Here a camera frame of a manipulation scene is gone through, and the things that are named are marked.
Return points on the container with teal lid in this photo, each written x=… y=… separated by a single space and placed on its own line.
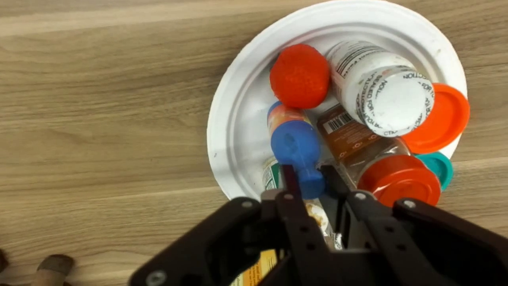
x=438 y=167

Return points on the bottle with blue cap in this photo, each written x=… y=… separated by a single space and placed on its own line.
x=295 y=143

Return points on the clear jar with orange lid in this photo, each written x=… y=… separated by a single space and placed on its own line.
x=397 y=178

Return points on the orange round plushie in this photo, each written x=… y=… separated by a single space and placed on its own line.
x=299 y=75

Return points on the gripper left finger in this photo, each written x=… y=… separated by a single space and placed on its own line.
x=222 y=238

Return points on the white paper plate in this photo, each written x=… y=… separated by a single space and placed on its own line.
x=246 y=119

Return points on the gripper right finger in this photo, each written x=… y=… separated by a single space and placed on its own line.
x=436 y=238

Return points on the container with orange lid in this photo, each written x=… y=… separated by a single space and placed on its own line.
x=446 y=119

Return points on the white bottle with white cap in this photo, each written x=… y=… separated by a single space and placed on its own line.
x=381 y=91

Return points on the tan brown-tipped object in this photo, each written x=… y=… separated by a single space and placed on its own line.
x=51 y=270

